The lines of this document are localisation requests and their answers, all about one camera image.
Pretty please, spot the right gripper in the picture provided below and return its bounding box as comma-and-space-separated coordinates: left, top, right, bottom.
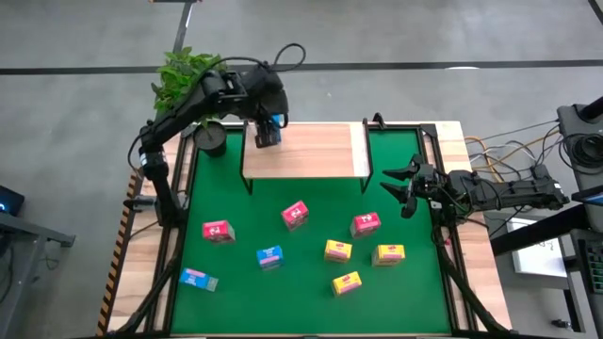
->
380, 153, 448, 220

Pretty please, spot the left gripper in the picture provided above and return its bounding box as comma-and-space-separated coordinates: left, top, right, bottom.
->
244, 64, 289, 150

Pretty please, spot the red Froot Loops cereal box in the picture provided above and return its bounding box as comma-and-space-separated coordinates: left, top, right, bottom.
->
349, 211, 383, 239
281, 200, 311, 232
202, 219, 236, 245

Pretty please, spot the yellow Corn Pops cereal box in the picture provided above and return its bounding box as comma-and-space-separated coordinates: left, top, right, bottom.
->
331, 270, 364, 298
370, 243, 407, 268
323, 238, 353, 264

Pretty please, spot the green plant in black pot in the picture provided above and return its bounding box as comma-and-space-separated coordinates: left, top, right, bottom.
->
150, 45, 232, 159

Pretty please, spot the black bar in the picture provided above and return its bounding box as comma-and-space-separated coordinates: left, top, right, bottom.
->
489, 202, 603, 258

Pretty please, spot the white board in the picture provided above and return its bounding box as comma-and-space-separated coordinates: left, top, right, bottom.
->
506, 217, 569, 279

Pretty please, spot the green table mat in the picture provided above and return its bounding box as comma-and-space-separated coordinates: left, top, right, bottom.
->
170, 129, 452, 335

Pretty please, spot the grey equipment stand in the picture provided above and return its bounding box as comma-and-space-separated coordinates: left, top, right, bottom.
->
557, 96, 603, 189

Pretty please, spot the dark tablet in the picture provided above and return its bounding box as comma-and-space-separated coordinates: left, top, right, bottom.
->
571, 185, 603, 207

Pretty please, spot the yellow black hazard tape strip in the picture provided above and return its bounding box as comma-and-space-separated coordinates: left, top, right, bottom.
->
96, 169, 145, 336

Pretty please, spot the black keyboard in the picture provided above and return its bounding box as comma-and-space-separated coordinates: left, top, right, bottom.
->
577, 237, 603, 296

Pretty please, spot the grey desk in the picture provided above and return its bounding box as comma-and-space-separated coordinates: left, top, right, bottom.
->
0, 211, 76, 339

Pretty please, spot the black monitor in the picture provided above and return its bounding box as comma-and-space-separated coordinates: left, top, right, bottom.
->
0, 185, 25, 218

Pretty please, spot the wooden shelf with black frame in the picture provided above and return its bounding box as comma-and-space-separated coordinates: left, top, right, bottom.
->
239, 120, 374, 197

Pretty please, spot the black table frame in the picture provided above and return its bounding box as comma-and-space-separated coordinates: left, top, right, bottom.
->
106, 121, 513, 339

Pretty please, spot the orange cable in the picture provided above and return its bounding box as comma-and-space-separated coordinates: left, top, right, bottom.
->
464, 135, 505, 183

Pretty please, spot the grey cable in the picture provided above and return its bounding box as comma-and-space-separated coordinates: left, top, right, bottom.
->
464, 120, 562, 142

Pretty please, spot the coiled black cable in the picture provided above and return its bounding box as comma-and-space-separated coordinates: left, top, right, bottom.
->
562, 133, 603, 170

